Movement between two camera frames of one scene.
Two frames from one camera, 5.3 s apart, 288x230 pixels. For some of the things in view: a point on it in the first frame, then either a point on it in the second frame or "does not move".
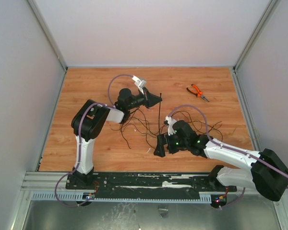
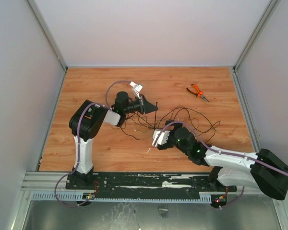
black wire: [166, 123] → [141, 122]
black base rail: [182, 185] does not move
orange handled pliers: [198, 94] does not move
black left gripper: [150, 99] → [145, 107]
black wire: [194, 121] → [197, 112]
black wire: [121, 128] → [120, 127]
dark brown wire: [212, 128] → [213, 127]
